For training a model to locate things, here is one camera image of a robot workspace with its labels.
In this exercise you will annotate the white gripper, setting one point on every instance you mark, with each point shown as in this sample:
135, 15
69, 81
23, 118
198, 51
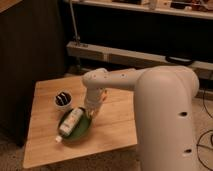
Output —
93, 101

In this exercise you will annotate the green ceramic bowl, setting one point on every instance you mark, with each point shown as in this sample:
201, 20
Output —
81, 128

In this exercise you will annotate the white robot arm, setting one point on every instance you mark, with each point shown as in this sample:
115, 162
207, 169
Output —
162, 110

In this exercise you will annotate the wooden table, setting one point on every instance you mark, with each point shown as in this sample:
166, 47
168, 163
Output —
112, 129

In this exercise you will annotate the white plastic bottle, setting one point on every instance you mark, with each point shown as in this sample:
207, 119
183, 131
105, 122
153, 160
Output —
69, 123

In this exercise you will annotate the white cup with dark contents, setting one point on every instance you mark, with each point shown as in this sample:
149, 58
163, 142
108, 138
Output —
63, 101

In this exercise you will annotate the dark cabinet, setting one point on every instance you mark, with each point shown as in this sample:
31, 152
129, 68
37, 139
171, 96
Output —
32, 48

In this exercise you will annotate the metal pole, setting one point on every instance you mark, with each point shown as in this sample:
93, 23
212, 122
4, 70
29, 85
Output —
76, 35

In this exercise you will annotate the wooden shelf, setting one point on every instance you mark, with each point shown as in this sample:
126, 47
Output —
151, 6

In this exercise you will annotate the grey metal rail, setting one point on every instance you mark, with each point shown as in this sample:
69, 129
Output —
115, 56

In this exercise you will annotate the black handle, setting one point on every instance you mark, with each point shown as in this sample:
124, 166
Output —
179, 62

